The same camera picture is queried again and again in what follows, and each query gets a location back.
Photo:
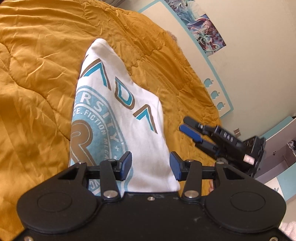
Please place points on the white blue bedside furniture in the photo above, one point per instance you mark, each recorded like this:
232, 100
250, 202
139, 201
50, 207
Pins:
277, 169

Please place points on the mustard yellow quilted bedspread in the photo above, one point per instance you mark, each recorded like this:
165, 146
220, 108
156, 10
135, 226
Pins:
43, 44

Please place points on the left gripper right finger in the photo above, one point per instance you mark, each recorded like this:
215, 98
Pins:
191, 172

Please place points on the wall light switch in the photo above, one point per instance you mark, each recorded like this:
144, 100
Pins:
237, 132

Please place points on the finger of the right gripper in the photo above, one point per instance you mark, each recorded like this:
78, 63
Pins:
190, 134
193, 123

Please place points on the white and blue headboard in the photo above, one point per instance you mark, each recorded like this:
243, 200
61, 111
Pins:
161, 14

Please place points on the colourful wall poster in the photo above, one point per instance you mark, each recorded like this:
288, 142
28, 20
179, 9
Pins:
199, 25

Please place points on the fluffy pink blanket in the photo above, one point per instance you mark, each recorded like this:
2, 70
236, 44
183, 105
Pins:
289, 229

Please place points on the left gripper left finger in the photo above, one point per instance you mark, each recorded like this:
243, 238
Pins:
109, 172

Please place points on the white Nevada sweatshirt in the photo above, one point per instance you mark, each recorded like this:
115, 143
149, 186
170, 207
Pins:
113, 115

